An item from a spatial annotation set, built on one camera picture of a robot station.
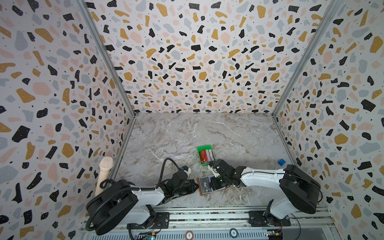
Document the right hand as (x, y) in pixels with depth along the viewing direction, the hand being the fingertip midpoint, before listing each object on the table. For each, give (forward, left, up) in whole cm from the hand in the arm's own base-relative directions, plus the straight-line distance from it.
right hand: (208, 184), depth 83 cm
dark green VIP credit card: (0, +2, -2) cm, 2 cm away
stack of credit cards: (+18, +1, 0) cm, 18 cm away
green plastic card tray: (+26, +2, -3) cm, 26 cm away
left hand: (-1, +3, +1) cm, 3 cm away
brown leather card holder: (-3, +4, -2) cm, 5 cm away
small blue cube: (+15, -47, -3) cm, 49 cm away
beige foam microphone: (-2, +42, +29) cm, 51 cm away
